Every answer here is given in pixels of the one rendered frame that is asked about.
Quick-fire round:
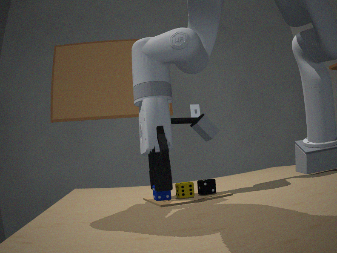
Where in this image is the blue die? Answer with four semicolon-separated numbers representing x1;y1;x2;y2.
152;185;171;201

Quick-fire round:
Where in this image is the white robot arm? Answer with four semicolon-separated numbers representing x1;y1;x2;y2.
131;0;337;148

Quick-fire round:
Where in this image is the tan flat mat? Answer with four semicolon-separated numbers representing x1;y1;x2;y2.
143;192;233;207

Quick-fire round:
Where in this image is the yellow die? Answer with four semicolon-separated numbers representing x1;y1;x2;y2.
175;182;194;198

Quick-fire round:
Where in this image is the black die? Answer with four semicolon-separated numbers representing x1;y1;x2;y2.
197;179;216;195

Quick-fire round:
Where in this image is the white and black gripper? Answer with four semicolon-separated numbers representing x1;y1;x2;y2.
134;95;173;192

